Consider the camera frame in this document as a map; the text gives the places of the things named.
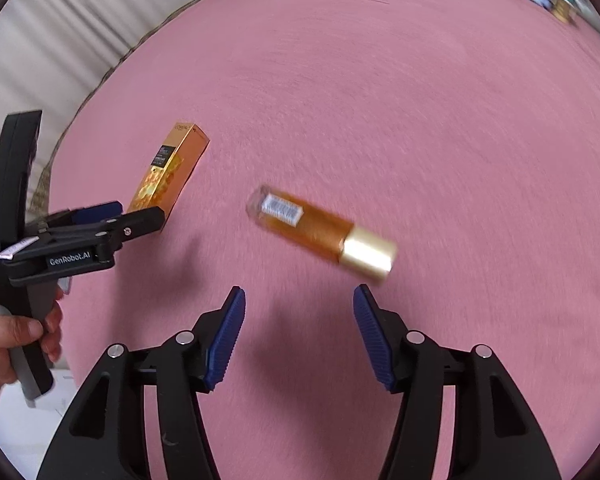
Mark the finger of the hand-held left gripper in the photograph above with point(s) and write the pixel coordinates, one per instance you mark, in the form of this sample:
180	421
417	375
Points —
97	211
140	222

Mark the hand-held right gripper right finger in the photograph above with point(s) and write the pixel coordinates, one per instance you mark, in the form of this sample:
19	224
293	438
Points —
372	340

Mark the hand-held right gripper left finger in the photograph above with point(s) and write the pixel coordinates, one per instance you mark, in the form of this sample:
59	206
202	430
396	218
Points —
227	340

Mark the gold cosmetic box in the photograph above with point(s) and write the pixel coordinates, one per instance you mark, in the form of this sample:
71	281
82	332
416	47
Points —
172	165

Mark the amber bottle with gold cap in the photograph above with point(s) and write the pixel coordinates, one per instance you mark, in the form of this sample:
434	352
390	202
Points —
315	225

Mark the person's left hand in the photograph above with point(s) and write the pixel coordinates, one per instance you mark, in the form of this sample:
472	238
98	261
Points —
0	335

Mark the white curtain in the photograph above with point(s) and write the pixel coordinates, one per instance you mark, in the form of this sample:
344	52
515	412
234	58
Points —
55	20

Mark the pink bed sheet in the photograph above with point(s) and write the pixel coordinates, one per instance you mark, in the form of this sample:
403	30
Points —
405	110

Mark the small gold box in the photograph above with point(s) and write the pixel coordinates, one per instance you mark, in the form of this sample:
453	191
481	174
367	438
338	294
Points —
562	6

